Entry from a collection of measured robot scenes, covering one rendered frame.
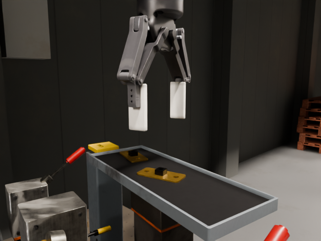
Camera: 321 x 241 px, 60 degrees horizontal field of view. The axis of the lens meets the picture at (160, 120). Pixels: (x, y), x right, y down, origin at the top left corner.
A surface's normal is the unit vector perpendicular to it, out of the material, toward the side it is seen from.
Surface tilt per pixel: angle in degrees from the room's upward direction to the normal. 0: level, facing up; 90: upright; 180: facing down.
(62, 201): 0
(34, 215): 0
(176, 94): 90
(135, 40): 63
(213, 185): 0
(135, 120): 90
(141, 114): 90
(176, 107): 90
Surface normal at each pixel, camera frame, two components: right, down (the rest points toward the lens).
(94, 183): -0.82, 0.09
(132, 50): -0.44, -0.32
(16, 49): 0.70, 0.11
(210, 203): 0.00, -0.99
